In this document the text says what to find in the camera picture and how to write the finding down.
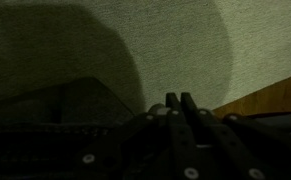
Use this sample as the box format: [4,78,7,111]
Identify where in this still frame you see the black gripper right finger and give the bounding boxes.
[180,91,291,180]

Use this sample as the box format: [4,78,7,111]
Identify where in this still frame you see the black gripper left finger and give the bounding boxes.
[71,92,199,180]

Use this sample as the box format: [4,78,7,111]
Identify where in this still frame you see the cream carpet rug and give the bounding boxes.
[0,0,291,112]

